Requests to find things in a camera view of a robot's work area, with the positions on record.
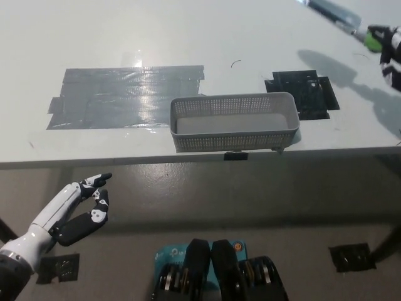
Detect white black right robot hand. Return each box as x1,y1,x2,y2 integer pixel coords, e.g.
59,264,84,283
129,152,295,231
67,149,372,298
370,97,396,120
368,24,401,92

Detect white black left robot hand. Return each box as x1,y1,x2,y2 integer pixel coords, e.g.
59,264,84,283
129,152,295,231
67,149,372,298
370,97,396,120
0,172,113,275

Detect green-handled knife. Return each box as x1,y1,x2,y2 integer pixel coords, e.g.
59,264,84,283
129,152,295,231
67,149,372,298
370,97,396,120
305,0,382,53

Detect black tape patch on desk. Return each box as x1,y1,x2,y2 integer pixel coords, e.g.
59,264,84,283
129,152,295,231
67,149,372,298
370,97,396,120
264,70,341,121

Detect black desk leg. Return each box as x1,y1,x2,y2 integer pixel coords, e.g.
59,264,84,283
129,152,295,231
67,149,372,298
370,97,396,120
372,224,401,263

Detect black floor tape patch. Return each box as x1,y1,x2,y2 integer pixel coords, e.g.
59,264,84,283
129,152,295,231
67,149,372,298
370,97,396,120
328,243,377,273
36,253,80,285

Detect teal tp-link box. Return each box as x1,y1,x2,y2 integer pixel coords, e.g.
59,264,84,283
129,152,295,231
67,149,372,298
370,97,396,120
153,240,247,283

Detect grey perforated plastic basket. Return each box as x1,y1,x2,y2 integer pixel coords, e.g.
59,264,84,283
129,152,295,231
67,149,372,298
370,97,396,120
170,92,301,154

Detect small black tape strip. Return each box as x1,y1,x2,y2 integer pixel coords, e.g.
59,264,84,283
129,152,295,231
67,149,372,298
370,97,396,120
224,150,249,162

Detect large grey duct tape patch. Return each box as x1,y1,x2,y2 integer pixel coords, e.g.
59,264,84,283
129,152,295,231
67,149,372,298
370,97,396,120
46,65,207,130

